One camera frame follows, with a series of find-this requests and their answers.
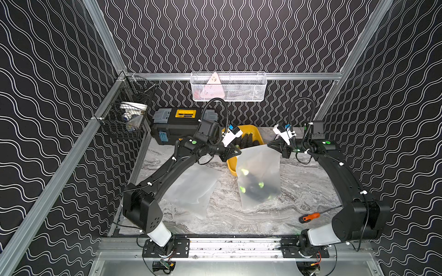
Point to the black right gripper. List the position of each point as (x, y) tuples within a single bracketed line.
[(283, 148)]

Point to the white wire basket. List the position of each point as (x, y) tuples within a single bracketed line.
[(238, 86)]

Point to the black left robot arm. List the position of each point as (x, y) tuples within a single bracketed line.
[(141, 202)]

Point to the clear zip-top bag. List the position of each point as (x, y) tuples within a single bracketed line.
[(259, 159)]

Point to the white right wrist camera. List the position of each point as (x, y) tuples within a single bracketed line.
[(285, 132)]

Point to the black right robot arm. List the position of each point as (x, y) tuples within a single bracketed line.
[(362, 216)]

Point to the pink triangular card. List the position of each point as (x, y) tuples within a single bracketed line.
[(213, 88)]

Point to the dark purple toy eggplant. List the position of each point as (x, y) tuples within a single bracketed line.
[(258, 193), (253, 179)]

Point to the stack of clear zip-top bags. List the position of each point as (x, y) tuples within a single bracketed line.
[(193, 189)]

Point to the pile of toy eggplants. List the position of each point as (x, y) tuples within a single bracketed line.
[(247, 140)]

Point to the black wire basket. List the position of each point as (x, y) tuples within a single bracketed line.
[(126, 116)]

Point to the yellow plastic bin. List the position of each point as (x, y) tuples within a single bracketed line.
[(232, 163)]

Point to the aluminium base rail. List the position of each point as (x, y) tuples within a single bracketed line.
[(225, 249)]

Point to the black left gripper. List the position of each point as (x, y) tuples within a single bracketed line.
[(224, 150)]

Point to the orange handled screwdriver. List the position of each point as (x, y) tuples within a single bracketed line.
[(312, 216)]

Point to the black toolbox with blue latches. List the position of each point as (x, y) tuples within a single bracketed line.
[(169, 124)]

